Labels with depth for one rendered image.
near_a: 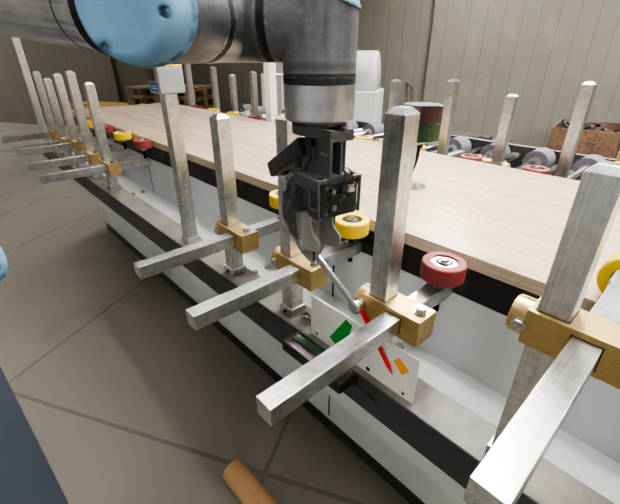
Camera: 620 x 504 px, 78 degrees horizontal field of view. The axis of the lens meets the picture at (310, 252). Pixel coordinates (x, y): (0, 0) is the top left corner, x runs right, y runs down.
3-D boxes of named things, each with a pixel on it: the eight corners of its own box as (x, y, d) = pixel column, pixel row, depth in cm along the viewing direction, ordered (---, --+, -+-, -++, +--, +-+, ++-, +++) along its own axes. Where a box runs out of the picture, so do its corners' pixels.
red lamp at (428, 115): (427, 125, 53) (429, 108, 52) (391, 120, 57) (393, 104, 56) (449, 121, 56) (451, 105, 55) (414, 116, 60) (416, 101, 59)
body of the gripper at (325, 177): (315, 226, 50) (316, 130, 44) (282, 206, 56) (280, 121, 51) (360, 214, 53) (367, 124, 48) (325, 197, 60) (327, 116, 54)
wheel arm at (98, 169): (43, 186, 149) (40, 175, 147) (41, 184, 151) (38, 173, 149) (152, 166, 175) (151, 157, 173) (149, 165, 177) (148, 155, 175)
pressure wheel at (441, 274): (443, 328, 70) (454, 274, 65) (406, 309, 75) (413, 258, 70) (464, 310, 75) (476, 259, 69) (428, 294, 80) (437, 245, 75)
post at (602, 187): (506, 483, 58) (629, 169, 35) (483, 467, 60) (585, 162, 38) (516, 468, 60) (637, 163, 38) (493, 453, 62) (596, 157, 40)
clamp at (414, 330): (415, 348, 62) (419, 323, 59) (353, 312, 70) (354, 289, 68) (434, 333, 65) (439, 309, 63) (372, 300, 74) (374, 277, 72)
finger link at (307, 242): (312, 279, 55) (312, 220, 51) (291, 262, 60) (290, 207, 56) (329, 273, 57) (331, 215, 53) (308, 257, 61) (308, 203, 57)
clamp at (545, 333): (627, 397, 40) (646, 361, 38) (499, 336, 49) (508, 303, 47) (639, 368, 44) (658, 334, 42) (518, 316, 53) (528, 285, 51)
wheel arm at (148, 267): (142, 283, 83) (138, 266, 81) (136, 277, 85) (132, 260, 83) (294, 228, 109) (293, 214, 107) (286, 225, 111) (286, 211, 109)
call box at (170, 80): (161, 97, 99) (155, 64, 96) (150, 95, 104) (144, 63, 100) (186, 95, 104) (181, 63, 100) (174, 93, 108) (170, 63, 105)
